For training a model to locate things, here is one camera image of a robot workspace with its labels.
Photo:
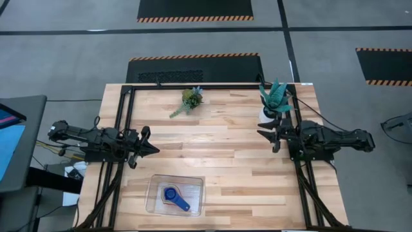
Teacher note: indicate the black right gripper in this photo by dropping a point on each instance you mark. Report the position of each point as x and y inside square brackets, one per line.
[289, 135]

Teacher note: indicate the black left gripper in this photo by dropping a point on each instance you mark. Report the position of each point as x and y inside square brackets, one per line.
[132, 145]

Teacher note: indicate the yellow measuring cup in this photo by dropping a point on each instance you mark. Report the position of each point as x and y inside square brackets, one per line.
[161, 195]

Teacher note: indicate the dark blue measuring cup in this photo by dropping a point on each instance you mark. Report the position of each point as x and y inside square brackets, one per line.
[170, 194]

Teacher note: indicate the clear plastic basket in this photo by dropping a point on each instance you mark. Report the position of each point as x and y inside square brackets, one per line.
[193, 183]

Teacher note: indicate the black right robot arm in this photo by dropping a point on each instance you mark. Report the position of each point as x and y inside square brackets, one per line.
[338, 138]

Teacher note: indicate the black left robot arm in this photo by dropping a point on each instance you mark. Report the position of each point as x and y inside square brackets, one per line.
[80, 132]

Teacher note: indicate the snake plant in white pot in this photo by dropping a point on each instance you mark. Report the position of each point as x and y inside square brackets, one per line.
[275, 96]

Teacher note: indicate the small succulent plant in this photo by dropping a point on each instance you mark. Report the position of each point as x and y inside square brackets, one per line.
[191, 98]

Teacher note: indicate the black hazard-striped floor mat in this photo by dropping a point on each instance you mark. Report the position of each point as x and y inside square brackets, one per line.
[193, 8]
[386, 64]
[225, 69]

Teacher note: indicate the black cart base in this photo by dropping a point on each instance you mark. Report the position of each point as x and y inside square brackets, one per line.
[48, 180]

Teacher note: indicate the grey cart top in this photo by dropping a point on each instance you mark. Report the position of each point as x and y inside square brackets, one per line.
[32, 129]

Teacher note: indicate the blue display screen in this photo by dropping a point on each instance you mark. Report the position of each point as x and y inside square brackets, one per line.
[9, 145]

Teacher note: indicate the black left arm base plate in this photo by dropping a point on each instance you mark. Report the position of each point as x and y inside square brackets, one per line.
[96, 158]

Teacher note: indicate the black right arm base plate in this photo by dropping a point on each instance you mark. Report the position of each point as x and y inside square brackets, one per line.
[315, 157]

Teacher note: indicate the black aluminium table frame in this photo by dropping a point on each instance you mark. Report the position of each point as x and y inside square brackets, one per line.
[225, 87]

